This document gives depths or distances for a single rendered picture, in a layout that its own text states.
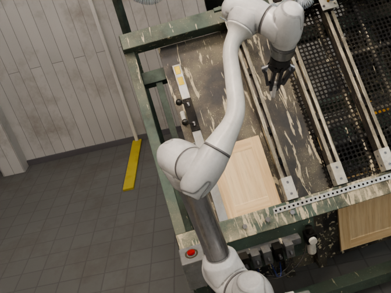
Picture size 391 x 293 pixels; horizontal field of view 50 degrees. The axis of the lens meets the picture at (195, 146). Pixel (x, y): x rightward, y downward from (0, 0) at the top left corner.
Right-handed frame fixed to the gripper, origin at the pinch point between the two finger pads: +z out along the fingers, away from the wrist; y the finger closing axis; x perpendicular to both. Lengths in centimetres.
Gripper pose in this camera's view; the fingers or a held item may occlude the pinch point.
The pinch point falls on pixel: (273, 89)
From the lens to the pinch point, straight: 174.5
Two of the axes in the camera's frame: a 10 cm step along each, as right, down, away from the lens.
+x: 0.2, 8.5, -5.3
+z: 0.2, 5.3, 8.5
